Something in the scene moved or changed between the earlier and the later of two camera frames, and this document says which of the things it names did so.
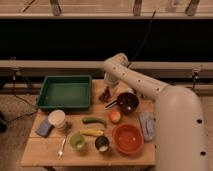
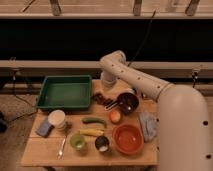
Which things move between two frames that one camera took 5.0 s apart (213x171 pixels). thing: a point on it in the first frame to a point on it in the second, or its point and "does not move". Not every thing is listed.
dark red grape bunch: (106, 95) to (100, 99)
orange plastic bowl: (128, 138) does not move
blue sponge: (43, 128) does not move
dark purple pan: (128, 103) does not move
